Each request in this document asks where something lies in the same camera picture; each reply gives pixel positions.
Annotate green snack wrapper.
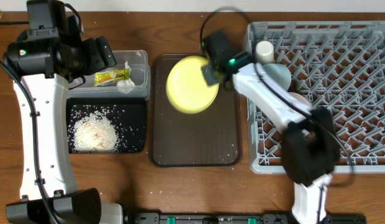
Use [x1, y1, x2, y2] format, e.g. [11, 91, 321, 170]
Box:
[94, 69, 131, 87]

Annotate yellow plate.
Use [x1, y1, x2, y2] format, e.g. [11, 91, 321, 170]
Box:
[166, 55, 219, 114]

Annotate white tissue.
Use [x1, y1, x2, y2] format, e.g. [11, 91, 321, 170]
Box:
[116, 62, 136, 94]

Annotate cream plastic cup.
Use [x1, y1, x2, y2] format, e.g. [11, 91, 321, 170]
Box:
[255, 40, 274, 64]

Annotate light blue bowl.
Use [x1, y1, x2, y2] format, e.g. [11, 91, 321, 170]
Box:
[263, 63, 292, 91]

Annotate white pink bowl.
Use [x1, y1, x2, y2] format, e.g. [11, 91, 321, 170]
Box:
[288, 92, 312, 110]

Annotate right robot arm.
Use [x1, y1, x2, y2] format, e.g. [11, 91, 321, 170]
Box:
[202, 52, 340, 223]

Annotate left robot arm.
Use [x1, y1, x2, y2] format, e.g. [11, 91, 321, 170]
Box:
[1, 28, 124, 223]

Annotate grey dishwasher rack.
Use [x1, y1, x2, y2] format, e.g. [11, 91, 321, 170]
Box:
[243, 21, 385, 174]

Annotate clear plastic bin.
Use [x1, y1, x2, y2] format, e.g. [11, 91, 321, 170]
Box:
[68, 50, 151, 100]

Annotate brown serving tray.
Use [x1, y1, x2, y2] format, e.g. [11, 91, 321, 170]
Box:
[149, 54, 243, 167]

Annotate black tray bin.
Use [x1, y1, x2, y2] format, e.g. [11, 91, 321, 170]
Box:
[66, 98, 147, 154]

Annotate pile of rice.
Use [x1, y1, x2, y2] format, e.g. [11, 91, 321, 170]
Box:
[72, 111, 119, 152]

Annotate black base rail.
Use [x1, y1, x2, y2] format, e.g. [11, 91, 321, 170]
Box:
[132, 212, 367, 224]

